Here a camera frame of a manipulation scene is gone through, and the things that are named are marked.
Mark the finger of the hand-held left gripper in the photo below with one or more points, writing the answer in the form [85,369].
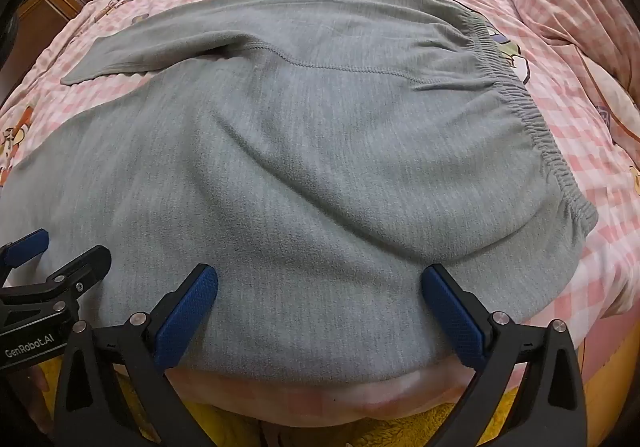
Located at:
[27,247]
[87,267]

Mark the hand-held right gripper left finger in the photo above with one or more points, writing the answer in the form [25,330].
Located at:
[190,312]

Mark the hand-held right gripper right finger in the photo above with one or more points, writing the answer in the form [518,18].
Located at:
[455,317]

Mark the grey pants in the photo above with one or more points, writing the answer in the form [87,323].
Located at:
[320,152]

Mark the yellow fuzzy cloth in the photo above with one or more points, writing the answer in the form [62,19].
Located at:
[225,424]

